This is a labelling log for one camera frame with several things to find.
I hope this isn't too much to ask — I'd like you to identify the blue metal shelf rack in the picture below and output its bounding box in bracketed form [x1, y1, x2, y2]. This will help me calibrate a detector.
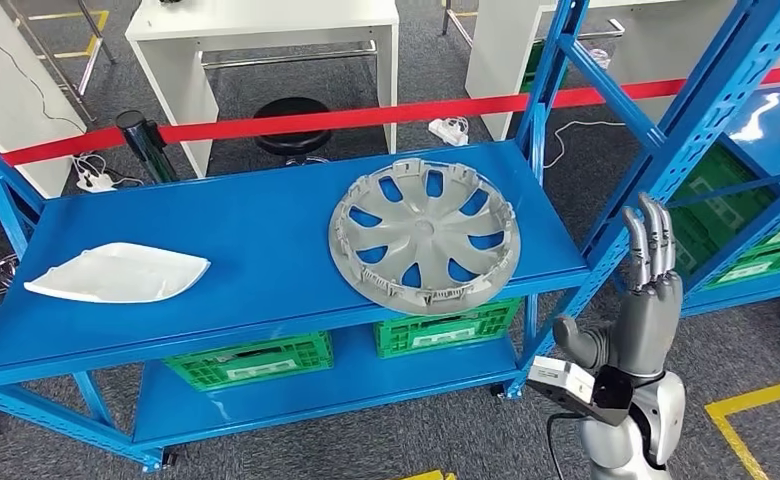
[668, 29, 780, 319]
[0, 0, 780, 475]

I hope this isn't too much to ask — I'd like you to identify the white cable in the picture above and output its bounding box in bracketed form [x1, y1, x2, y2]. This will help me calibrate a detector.
[542, 119, 627, 170]

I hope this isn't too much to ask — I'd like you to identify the metal tube frame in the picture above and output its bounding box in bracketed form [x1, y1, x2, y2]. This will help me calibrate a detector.
[0, 0, 117, 125]

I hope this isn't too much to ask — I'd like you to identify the white desk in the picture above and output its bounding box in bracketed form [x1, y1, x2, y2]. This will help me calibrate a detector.
[0, 0, 90, 199]
[124, 0, 400, 179]
[464, 0, 739, 142]

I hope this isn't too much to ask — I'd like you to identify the black round stool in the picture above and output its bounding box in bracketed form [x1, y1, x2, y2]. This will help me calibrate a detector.
[252, 97, 333, 167]

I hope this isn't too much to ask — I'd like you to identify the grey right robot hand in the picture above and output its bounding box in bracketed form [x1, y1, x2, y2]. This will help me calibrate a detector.
[552, 192, 685, 381]

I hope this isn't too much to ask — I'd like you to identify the grey plastic wheel hubcap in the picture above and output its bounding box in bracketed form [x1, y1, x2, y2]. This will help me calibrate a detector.
[328, 157, 522, 317]

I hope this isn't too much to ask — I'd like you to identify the black camera bracket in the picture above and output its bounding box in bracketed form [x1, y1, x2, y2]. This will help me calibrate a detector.
[591, 364, 635, 427]

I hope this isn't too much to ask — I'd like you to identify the white power strip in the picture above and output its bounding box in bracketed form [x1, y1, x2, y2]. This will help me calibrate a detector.
[75, 168, 118, 193]
[427, 117, 471, 147]

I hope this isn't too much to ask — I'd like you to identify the white plastic shell part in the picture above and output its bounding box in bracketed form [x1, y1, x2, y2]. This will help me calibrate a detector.
[23, 242, 212, 305]

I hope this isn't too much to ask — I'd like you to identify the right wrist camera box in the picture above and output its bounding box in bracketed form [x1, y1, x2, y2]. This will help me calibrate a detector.
[527, 356, 597, 417]

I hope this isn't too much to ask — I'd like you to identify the red barrier belt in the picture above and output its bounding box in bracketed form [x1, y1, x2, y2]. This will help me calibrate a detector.
[0, 64, 780, 167]

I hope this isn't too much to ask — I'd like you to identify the black stanchion post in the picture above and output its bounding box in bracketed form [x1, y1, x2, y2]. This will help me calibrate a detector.
[114, 109, 181, 185]

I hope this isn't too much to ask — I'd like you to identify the black camera cable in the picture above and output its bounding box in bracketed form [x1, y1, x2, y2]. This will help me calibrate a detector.
[546, 411, 587, 480]

